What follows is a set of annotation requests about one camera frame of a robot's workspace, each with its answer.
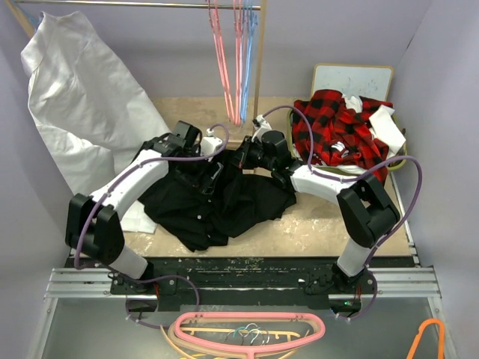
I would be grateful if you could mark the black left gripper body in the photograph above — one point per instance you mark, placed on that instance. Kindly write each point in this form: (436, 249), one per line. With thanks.
(200, 180)

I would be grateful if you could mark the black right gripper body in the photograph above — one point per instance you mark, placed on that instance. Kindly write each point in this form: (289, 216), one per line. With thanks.
(253, 155)

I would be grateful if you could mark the black button shirt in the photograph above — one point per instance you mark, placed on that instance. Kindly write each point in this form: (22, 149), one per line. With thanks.
(238, 202)

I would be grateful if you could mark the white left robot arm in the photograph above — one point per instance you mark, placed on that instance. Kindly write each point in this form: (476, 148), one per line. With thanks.
(93, 228)

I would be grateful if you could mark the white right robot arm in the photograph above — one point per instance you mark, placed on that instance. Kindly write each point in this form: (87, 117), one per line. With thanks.
(367, 210)

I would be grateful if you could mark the red black plaid shirt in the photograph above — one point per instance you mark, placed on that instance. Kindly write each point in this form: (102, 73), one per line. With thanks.
(335, 135)

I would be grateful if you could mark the white hanging shirt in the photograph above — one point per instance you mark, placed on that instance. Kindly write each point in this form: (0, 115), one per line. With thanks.
(91, 113)

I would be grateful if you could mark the blue hanger on rack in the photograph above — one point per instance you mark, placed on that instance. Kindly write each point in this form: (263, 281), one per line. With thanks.
(248, 26)

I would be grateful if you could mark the beige hanger on tray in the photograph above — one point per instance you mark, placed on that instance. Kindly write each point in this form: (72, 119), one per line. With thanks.
(196, 344)

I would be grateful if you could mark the blue hanger under white shirt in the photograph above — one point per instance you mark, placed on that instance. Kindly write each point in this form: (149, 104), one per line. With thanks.
(28, 22)

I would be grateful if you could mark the wooden clothes rack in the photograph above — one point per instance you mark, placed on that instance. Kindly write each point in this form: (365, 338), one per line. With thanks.
(169, 104)

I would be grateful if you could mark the white cloth in basket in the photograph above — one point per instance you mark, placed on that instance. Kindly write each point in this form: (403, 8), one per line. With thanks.
(382, 124)

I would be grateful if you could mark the yellow framed whiteboard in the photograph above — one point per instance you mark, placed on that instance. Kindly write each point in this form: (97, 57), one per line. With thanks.
(354, 79)

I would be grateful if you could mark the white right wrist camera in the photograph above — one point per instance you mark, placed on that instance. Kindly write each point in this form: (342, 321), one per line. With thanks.
(261, 126)

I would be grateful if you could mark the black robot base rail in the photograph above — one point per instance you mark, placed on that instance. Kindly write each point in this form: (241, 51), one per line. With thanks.
(312, 282)

